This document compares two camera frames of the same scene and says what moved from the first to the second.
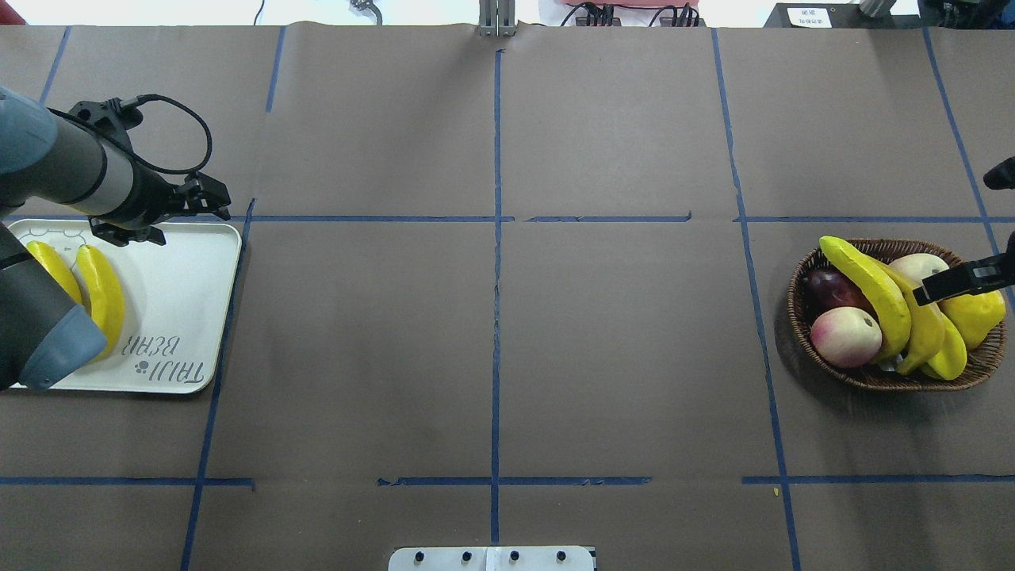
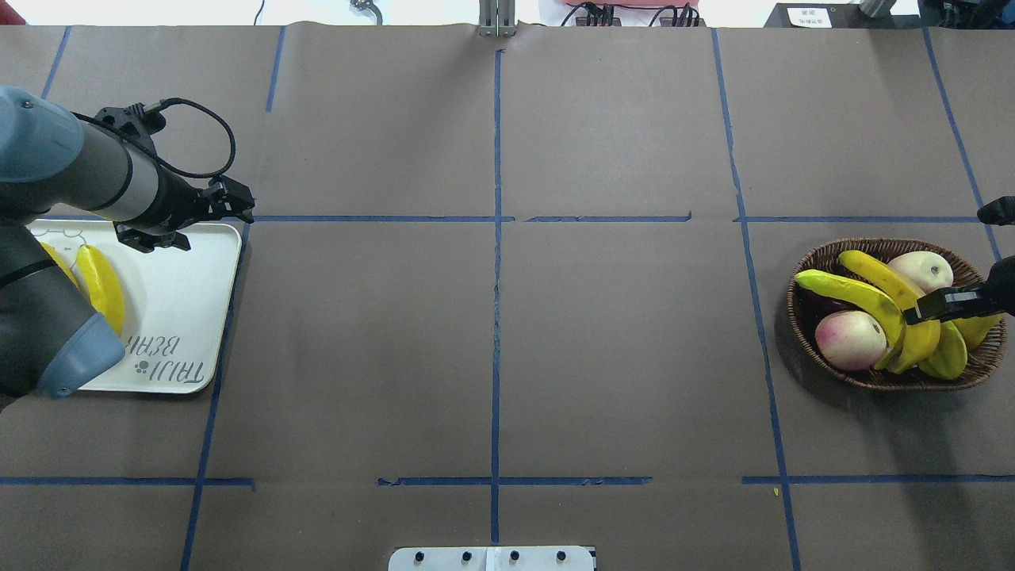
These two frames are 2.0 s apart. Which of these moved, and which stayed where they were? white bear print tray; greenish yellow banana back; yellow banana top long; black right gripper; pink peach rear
Moved: black right gripper; greenish yellow banana back
Stayed: pink peach rear; yellow banana top long; white bear print tray
